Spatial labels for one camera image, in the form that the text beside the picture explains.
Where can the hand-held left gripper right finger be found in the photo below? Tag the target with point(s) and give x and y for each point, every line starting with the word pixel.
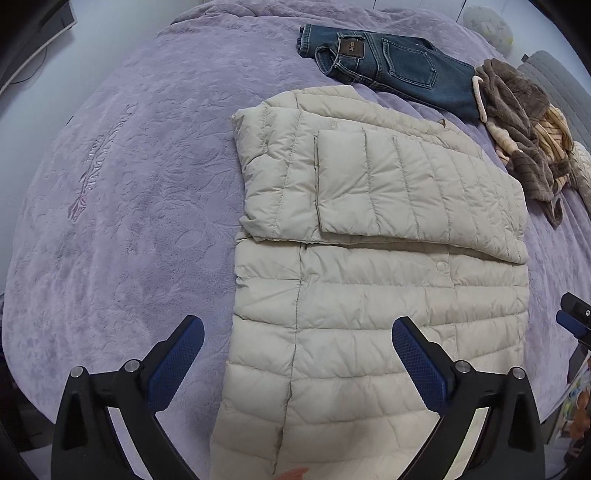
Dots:
pixel 420 360

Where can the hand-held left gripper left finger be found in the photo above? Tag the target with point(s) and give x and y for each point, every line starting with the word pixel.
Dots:
pixel 178 357

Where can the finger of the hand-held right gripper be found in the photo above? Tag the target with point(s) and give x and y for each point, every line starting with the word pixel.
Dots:
pixel 567 319
pixel 577 305

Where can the beige quilted puffer jacket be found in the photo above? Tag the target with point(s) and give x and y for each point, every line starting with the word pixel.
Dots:
pixel 369 295

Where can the person's left hand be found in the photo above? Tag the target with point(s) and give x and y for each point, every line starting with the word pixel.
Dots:
pixel 294 474

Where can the colourful printed toy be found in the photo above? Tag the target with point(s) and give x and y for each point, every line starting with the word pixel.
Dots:
pixel 579 406

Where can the cream quilted pillow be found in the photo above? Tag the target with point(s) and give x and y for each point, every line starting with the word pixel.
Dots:
pixel 582 173

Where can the purple embossed blanket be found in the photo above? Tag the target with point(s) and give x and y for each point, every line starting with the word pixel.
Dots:
pixel 138 207

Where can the cream striped garment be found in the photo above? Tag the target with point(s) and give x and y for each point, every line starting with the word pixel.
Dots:
pixel 556 134

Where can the brown fleece garment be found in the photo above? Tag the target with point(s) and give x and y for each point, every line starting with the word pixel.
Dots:
pixel 517 115

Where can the grey padded headboard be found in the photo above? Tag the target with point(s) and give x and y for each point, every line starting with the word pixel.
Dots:
pixel 561 78

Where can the white round fan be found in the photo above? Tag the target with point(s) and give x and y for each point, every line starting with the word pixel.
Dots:
pixel 489 23

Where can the blue denim jeans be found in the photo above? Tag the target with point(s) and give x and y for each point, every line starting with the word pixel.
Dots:
pixel 397 64

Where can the curved white-framed monitor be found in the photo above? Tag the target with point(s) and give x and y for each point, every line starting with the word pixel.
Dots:
pixel 27 37

